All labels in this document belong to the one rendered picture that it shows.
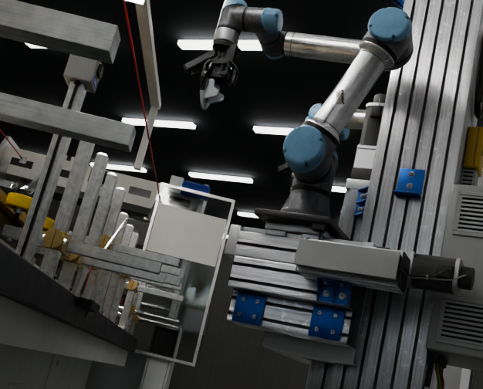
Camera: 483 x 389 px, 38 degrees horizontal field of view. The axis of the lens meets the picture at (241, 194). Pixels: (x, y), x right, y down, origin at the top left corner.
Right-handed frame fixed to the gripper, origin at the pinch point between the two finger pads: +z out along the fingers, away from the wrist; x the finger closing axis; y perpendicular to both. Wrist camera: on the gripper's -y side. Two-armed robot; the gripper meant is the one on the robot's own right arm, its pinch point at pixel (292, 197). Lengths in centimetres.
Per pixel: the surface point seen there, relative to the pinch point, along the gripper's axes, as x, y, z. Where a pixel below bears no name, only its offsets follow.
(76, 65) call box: -132, -7, 13
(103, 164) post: -84, -29, 22
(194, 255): 153, -122, 0
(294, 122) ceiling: 537, -242, -268
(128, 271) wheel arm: -73, -17, 51
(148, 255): -29, -40, 37
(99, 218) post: -62, -41, 33
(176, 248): 147, -134, -1
